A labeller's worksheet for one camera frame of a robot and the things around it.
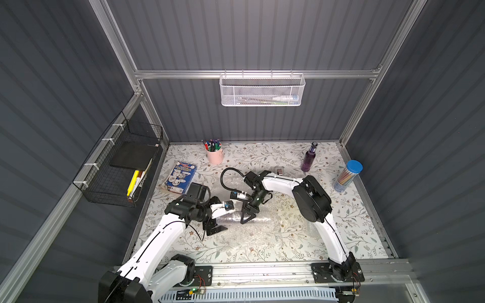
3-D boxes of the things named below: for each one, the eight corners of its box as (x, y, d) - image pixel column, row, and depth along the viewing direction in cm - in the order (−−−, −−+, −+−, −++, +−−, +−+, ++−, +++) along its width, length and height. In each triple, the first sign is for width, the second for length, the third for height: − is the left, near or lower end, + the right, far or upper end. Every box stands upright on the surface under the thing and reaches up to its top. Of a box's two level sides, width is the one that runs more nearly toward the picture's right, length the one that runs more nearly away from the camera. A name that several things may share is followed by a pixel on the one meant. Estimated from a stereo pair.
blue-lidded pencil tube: (332, 191, 100) (348, 169, 84) (334, 181, 104) (349, 158, 88) (344, 195, 99) (362, 173, 83) (345, 185, 103) (362, 162, 87)
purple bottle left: (303, 173, 108) (313, 148, 92) (299, 168, 110) (308, 143, 94) (308, 170, 109) (319, 145, 93) (305, 166, 111) (314, 141, 95)
